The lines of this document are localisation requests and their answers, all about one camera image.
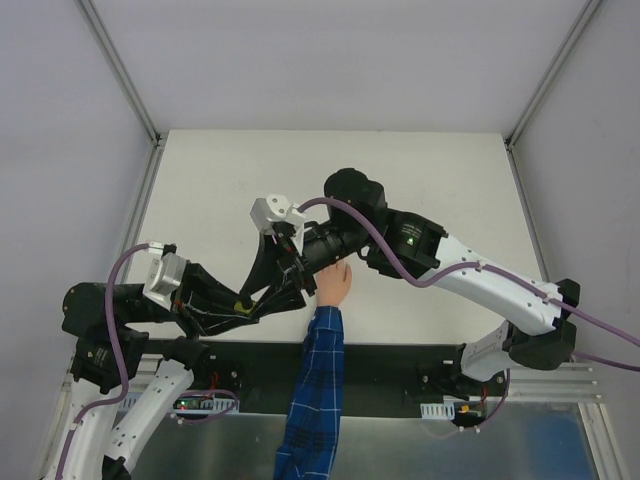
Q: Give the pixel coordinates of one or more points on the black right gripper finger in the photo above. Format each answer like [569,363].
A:
[264,269]
[278,299]

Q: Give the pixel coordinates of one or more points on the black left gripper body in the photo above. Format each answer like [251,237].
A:
[187,298]

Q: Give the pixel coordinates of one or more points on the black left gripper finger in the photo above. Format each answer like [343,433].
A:
[217,324]
[207,294]

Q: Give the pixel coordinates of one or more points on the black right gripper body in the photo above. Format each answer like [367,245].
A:
[299,266]

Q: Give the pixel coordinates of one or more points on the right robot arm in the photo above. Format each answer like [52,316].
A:
[353,217]

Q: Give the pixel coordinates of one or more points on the blue plaid sleeve forearm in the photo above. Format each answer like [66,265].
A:
[312,427]

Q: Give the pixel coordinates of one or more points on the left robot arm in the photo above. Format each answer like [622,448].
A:
[96,443]

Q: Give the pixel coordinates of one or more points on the person's hand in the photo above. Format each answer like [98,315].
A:
[333,284]

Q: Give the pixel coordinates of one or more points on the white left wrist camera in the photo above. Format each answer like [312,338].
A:
[165,274]

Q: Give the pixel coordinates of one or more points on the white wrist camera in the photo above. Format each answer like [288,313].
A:
[165,274]
[275,215]

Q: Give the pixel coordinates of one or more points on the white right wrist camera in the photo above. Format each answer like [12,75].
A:
[275,215]

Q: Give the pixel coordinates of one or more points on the left white cable duct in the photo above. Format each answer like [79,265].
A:
[204,404]

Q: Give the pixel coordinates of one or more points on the white cable duct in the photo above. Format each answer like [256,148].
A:
[204,404]
[444,411]

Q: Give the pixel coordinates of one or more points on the aluminium table edge rail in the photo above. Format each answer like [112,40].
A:
[136,214]

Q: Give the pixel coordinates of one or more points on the left aluminium frame post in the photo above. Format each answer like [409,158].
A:
[113,59]

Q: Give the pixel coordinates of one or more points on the aluminium frame post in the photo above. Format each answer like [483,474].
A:
[571,40]
[113,59]

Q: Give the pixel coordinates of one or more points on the right white cable duct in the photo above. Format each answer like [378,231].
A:
[444,411]

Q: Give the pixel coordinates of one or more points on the right aluminium frame post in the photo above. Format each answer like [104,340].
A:
[571,40]

